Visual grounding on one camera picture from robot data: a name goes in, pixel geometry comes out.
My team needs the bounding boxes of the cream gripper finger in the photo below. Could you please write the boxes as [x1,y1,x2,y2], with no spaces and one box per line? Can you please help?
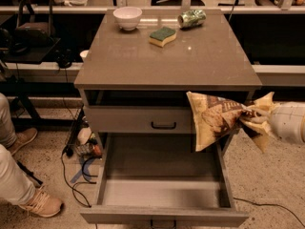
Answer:
[246,108,270,124]

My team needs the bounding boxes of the brown chip bag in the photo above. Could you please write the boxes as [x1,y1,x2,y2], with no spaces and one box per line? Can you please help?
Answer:
[187,92,276,152]

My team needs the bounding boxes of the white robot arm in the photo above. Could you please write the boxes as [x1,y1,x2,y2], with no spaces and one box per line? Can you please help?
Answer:
[246,102,305,145]

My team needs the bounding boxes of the open grey middle drawer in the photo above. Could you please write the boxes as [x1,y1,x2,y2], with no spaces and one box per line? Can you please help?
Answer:
[81,134,248,228]

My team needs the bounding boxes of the grey drawer cabinet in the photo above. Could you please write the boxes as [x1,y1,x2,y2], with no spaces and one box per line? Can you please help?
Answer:
[74,8,261,145]

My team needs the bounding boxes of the closed grey top drawer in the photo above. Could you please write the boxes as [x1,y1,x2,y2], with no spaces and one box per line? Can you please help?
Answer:
[84,106,195,134]

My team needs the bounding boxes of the black bag on shelf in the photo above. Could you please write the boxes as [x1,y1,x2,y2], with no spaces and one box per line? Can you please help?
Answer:
[14,0,53,47]

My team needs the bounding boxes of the crushed green can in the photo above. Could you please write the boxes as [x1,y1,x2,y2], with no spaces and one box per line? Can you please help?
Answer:
[177,9,206,29]

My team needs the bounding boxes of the green yellow sponge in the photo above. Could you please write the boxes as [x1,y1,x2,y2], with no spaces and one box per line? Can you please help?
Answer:
[149,27,176,48]

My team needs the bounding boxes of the white bowl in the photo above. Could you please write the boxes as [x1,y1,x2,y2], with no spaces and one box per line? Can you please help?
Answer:
[113,7,142,31]

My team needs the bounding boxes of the clutter items beside cabinet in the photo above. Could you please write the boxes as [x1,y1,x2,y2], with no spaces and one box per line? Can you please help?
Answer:
[75,127,102,157]

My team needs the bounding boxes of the white paper cup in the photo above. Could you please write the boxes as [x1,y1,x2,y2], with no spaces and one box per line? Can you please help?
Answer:
[80,50,89,61]

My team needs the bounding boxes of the black headphones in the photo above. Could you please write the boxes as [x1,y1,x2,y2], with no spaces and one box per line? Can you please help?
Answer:
[55,49,71,69]

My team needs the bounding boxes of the tan shoe near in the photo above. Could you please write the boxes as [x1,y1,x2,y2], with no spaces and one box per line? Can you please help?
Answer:
[20,188,63,218]

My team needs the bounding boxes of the tan shoe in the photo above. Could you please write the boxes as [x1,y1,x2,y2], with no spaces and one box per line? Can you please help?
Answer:
[20,188,63,218]
[0,128,38,156]

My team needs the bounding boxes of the tan shoe far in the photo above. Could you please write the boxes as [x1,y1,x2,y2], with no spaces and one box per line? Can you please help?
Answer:
[0,128,38,156]

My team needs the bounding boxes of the person far leg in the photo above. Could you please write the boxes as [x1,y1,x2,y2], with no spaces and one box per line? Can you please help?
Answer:
[0,94,17,148]

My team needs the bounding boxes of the person leg light trousers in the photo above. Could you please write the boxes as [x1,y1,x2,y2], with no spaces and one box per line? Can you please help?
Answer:
[0,144,35,205]

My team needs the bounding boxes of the black floor cable right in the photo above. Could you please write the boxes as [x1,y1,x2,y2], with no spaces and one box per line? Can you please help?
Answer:
[234,197,305,229]

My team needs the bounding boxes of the black floor cable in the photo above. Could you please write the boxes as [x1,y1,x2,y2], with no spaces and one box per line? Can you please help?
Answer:
[60,146,99,208]
[234,197,305,229]

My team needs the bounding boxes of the black floor cable left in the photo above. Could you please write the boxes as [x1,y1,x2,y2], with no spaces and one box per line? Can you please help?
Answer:
[60,146,99,208]

